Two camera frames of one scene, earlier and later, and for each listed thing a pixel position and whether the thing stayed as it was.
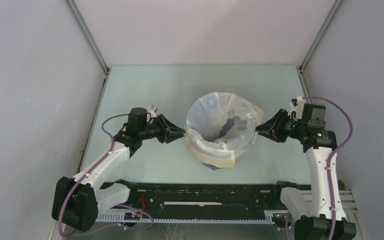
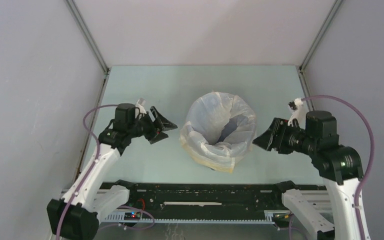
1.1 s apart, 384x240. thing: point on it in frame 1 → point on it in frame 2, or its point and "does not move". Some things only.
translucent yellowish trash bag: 220,126 does not move
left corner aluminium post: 91,41 does not move
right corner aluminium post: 300,68 does not move
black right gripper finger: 269,126 → 276,136
